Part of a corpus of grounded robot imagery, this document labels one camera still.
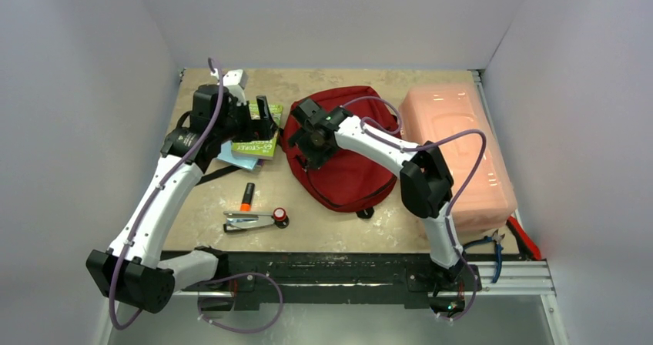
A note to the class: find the silver black stapler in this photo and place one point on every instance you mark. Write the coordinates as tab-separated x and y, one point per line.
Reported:
238	221

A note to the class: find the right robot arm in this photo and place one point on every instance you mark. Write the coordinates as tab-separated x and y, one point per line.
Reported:
426	182

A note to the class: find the green storey treehouse book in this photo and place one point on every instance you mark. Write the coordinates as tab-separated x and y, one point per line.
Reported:
261	149

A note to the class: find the light blue book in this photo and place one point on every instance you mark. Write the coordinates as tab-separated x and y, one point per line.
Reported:
244	162

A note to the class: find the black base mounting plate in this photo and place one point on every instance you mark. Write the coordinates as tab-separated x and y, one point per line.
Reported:
238	264

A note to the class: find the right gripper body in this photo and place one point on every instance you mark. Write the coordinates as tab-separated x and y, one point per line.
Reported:
306	112

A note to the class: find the red handled tool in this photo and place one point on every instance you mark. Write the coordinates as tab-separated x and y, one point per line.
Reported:
525	244

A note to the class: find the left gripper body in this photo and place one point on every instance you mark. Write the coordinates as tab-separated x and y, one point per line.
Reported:
239	125

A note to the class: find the orange highlighter marker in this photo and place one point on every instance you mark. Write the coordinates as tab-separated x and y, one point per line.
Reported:
247	199

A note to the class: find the red backpack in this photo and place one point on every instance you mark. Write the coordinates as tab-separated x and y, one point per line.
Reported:
348	182

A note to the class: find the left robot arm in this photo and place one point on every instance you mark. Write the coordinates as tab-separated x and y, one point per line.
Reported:
131	270

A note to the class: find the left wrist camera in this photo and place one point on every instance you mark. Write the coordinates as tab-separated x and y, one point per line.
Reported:
236	77

